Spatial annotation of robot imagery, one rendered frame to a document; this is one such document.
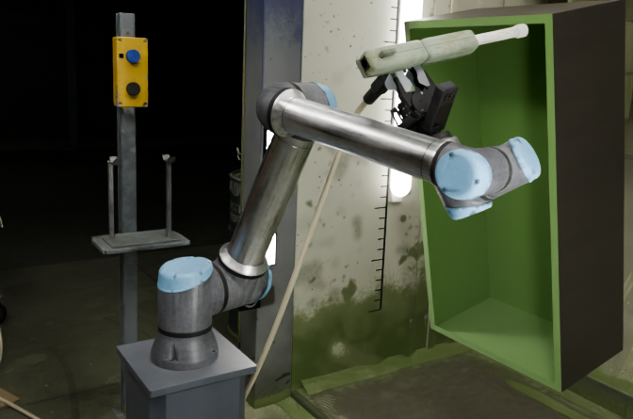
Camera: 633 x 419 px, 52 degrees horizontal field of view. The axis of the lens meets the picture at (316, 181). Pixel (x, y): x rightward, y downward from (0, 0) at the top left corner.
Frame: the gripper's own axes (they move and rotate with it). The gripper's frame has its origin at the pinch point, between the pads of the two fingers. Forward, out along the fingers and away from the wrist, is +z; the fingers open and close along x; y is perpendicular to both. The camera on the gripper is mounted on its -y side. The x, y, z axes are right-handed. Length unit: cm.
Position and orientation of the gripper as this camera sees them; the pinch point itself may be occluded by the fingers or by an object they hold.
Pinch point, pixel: (401, 57)
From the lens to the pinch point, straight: 144.2
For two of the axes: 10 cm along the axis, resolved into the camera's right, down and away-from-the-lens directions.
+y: -4.1, 3.4, 8.4
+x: 8.1, -2.8, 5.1
